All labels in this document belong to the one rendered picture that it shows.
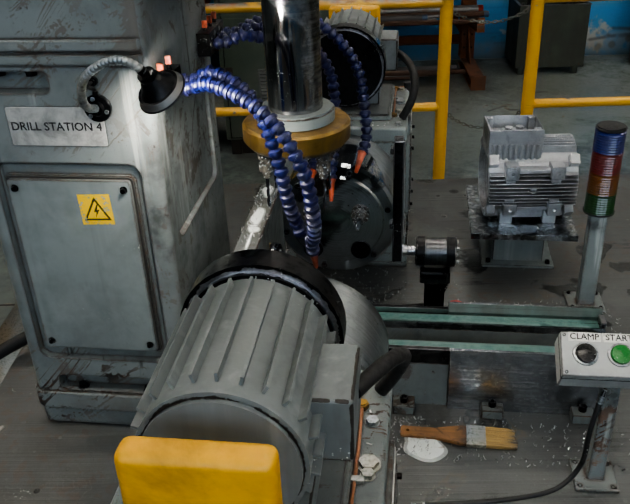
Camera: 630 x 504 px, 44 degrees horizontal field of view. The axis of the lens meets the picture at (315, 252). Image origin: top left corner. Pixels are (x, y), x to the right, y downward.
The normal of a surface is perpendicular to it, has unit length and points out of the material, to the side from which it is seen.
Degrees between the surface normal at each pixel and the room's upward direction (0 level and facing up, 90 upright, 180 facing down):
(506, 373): 90
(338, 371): 0
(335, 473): 0
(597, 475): 90
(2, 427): 0
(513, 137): 90
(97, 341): 90
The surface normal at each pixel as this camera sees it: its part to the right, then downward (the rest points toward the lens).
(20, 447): -0.04, -0.87
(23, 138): -0.12, 0.49
